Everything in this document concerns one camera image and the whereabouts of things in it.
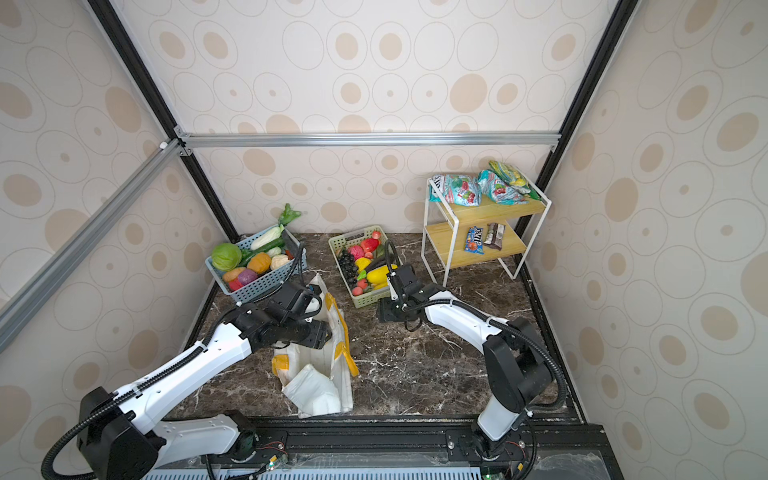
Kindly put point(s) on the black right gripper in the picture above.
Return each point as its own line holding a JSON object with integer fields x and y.
{"x": 384, "y": 309}

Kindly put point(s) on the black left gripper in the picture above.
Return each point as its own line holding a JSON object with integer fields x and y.
{"x": 319, "y": 335}

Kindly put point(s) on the large yellow mango toy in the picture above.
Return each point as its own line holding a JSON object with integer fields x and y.
{"x": 379, "y": 275}

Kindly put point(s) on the dark purple eggplant toy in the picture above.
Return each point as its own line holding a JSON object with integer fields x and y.
{"x": 375, "y": 263}

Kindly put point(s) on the white canvas grocery bag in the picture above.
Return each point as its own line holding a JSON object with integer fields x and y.
{"x": 318, "y": 382}

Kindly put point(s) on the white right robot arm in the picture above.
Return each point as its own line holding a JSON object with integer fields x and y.
{"x": 523, "y": 376}

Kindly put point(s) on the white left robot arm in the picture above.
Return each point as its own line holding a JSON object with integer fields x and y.
{"x": 123, "y": 434}

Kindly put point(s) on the green candy snack bag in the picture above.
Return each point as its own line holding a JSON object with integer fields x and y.
{"x": 460, "y": 190}

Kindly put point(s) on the teal candy snack bag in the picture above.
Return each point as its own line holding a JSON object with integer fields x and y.
{"x": 492, "y": 186}

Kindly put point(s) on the yellow green snack bag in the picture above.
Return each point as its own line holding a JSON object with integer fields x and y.
{"x": 514, "y": 179}

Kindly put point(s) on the blue perforated basket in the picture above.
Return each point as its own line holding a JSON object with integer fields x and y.
{"x": 266, "y": 283}

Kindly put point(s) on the white cauliflower toy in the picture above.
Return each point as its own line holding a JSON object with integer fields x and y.
{"x": 278, "y": 261}

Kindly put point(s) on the yellow lemon toy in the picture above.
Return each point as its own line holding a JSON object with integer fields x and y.
{"x": 362, "y": 263}

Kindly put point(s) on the orange potato toy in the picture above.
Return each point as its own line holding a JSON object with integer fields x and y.
{"x": 260, "y": 263}

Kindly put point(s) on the light green perforated basket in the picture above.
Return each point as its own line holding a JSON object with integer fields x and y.
{"x": 373, "y": 240}

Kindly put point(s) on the black grape bunch toy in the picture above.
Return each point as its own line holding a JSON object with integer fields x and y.
{"x": 349, "y": 269}

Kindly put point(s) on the pink dragon fruit toy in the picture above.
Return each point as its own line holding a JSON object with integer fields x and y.
{"x": 356, "y": 251}

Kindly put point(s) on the green cucumber toy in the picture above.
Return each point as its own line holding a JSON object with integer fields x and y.
{"x": 265, "y": 247}

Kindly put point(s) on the green cabbage toy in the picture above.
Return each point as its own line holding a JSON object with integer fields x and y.
{"x": 226, "y": 257}

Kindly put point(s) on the blue candy packet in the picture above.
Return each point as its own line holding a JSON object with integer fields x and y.
{"x": 474, "y": 240}

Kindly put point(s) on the white daikon radish toy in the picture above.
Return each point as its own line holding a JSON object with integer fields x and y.
{"x": 287, "y": 216}

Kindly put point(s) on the brown chocolate bar packet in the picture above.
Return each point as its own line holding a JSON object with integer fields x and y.
{"x": 494, "y": 236}

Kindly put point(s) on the white wire wooden shelf rack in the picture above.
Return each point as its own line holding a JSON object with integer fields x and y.
{"x": 445, "y": 228}

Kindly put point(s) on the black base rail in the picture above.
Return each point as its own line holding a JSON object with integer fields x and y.
{"x": 457, "y": 439}

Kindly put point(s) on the horizontal aluminium frame bar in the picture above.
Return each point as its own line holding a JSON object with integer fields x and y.
{"x": 371, "y": 139}

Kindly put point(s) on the diagonal aluminium frame bar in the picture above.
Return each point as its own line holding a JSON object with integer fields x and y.
{"x": 23, "y": 307}

